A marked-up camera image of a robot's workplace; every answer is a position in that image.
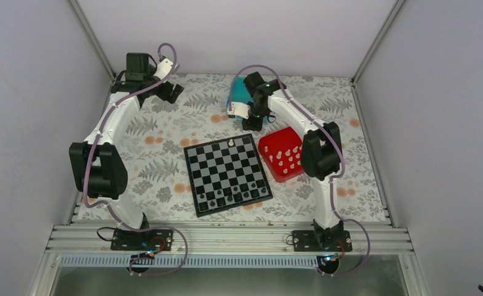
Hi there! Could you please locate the black white chessboard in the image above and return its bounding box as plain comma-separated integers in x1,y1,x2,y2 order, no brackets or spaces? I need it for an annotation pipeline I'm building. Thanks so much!
183,133,273,218

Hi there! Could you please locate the floral table mat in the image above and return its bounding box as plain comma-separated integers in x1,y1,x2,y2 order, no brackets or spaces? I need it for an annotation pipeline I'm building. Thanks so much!
76,73,391,223

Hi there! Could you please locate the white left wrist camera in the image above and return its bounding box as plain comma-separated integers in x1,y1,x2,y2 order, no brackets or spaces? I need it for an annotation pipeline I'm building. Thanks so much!
154,57,179,80

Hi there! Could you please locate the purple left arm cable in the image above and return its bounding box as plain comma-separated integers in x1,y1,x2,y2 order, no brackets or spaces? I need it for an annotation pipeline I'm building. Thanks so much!
81,42,189,278

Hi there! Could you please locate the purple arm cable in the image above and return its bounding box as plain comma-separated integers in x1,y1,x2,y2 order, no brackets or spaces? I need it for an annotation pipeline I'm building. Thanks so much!
227,64,372,278
81,42,189,278

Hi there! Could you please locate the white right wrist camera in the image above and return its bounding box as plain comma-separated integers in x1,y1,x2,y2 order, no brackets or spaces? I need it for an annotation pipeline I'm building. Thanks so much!
226,102,250,119

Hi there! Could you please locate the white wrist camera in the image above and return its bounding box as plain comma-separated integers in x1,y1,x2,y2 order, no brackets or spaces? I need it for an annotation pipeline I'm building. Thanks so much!
226,102,250,119
154,57,179,80

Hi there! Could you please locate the aluminium rail frame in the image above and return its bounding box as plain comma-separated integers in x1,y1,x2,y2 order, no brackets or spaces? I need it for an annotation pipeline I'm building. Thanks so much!
46,222,414,255

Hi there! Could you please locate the teal square box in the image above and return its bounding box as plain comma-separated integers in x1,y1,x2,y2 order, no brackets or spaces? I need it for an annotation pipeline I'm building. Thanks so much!
226,77,252,111

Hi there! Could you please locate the red piece tray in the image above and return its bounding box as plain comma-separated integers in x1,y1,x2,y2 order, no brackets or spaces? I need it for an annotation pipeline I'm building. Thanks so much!
258,126,305,183

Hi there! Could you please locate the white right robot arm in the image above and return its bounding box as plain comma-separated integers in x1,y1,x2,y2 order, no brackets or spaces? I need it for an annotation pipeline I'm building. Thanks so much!
241,72,343,251

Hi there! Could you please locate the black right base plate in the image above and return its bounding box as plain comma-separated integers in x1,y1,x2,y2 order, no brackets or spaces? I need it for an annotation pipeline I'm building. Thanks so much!
291,230,353,253

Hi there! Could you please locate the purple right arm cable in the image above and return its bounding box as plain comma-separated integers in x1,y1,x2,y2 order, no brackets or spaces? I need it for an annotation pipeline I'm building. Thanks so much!
227,64,372,278

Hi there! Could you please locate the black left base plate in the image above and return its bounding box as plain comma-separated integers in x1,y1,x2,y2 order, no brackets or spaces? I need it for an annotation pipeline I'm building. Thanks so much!
110,229,173,252

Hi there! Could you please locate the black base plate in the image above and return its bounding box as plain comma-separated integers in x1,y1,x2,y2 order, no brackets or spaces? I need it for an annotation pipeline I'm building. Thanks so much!
110,229,173,252
291,230,353,253

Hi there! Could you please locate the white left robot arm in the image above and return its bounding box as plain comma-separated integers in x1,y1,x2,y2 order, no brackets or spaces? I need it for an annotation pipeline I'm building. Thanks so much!
68,52,184,250

